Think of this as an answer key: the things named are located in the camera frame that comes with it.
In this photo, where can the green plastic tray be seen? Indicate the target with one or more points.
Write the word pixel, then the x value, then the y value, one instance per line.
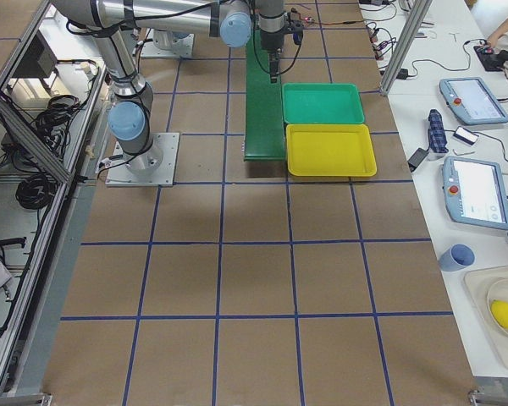
pixel 322 103

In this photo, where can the teach pendant far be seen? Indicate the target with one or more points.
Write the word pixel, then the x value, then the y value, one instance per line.
pixel 471 101

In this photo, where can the blue cup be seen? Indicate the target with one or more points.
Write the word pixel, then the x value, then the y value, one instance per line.
pixel 456 257

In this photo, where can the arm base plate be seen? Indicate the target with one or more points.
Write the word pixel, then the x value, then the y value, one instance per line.
pixel 153 168
pixel 162 44

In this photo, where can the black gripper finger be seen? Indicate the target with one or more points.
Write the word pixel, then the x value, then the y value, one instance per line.
pixel 273 66

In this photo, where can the yellow lemon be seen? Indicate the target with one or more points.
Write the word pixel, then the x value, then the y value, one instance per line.
pixel 499 311

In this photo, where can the teach pendant near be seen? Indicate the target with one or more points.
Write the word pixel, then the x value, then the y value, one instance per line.
pixel 474 192

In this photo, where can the aluminium frame post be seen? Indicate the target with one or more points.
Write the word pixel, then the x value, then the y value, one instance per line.
pixel 407 35

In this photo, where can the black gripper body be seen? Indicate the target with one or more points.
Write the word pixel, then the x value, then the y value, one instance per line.
pixel 273 41

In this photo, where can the yellow plastic tray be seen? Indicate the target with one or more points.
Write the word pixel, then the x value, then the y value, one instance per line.
pixel 330 150

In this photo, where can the teach pendant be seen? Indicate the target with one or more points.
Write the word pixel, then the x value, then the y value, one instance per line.
pixel 474 192
pixel 471 101

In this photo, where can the folded blue plaid umbrella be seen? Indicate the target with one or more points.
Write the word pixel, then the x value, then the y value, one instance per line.
pixel 436 133

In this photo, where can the green conveyor belt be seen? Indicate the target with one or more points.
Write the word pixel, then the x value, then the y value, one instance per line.
pixel 264 131

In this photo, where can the black power adapter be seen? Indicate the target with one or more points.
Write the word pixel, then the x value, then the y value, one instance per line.
pixel 416 159

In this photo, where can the beige serving tray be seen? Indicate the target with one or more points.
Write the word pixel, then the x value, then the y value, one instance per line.
pixel 477 283

